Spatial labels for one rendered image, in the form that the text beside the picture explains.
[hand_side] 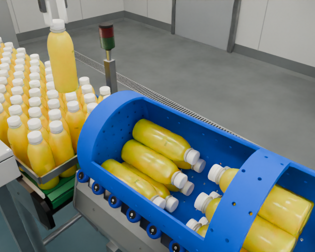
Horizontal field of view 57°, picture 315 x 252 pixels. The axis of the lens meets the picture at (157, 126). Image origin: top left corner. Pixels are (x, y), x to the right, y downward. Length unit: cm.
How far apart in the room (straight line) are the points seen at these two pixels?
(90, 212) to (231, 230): 54
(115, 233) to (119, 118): 34
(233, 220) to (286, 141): 232
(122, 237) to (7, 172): 38
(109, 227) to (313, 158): 211
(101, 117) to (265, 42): 371
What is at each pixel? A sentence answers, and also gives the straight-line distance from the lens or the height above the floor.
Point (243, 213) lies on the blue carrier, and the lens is 56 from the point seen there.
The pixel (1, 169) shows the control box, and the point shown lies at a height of 106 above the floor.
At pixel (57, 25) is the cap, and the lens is 85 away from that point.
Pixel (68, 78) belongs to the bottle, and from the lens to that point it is 89.
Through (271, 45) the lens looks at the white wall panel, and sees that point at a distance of 428.
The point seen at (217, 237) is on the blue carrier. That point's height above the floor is 114.
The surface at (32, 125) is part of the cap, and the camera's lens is 98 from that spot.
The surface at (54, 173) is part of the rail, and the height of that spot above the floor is 96.
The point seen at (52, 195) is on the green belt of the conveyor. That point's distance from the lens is 102.
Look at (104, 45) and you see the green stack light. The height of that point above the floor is 118.
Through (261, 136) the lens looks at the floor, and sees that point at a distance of 284.
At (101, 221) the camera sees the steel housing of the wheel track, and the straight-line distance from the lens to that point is 96.
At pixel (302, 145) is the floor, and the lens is 287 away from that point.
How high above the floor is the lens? 162
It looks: 35 degrees down
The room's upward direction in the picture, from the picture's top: straight up
